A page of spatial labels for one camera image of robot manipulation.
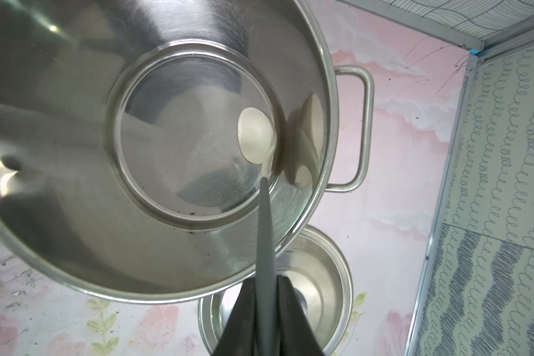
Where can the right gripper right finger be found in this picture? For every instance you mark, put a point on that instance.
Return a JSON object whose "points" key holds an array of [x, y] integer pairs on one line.
{"points": [[296, 336]]}

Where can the stainless steel pot lid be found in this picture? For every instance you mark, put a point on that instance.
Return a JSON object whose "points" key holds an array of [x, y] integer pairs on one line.
{"points": [[323, 284]]}

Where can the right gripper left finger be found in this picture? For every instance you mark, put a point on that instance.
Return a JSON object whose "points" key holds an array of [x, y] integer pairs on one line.
{"points": [[238, 337]]}

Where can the cream spoon with grey handle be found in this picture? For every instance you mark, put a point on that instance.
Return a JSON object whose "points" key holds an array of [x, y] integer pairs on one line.
{"points": [[257, 139]]}

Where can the stainless steel stock pot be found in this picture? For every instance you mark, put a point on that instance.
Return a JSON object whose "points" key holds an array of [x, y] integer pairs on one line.
{"points": [[121, 175]]}

